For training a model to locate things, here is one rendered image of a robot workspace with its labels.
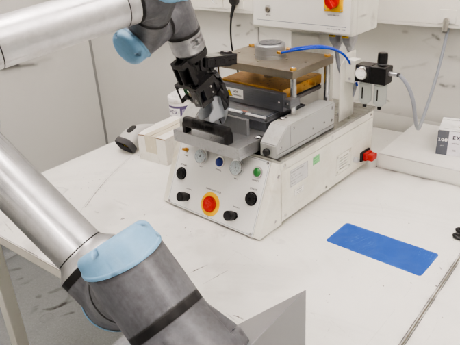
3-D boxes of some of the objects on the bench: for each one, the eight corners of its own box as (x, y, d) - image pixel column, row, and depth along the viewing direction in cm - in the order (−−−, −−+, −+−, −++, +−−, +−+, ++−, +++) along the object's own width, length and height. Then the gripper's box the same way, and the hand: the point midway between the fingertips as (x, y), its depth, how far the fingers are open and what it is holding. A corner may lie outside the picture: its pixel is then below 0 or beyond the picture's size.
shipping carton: (177, 139, 187) (174, 114, 183) (205, 146, 179) (202, 121, 175) (137, 157, 174) (134, 132, 170) (166, 166, 166) (163, 139, 162)
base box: (279, 139, 182) (278, 90, 174) (380, 165, 159) (385, 111, 151) (163, 200, 146) (155, 143, 139) (271, 246, 123) (270, 181, 116)
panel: (168, 201, 145) (183, 135, 143) (252, 237, 126) (272, 161, 124) (162, 201, 143) (177, 133, 141) (248, 237, 125) (267, 161, 123)
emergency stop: (204, 209, 137) (207, 194, 137) (215, 213, 135) (219, 198, 134) (200, 209, 136) (203, 194, 135) (211, 213, 133) (215, 198, 133)
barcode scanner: (157, 132, 193) (154, 111, 190) (172, 137, 189) (170, 115, 185) (113, 152, 179) (110, 129, 176) (129, 157, 175) (126, 134, 171)
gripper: (161, 61, 117) (192, 135, 130) (189, 66, 111) (219, 143, 125) (186, 40, 121) (213, 114, 134) (215, 44, 115) (241, 121, 129)
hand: (222, 117), depth 130 cm, fingers closed, pressing on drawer
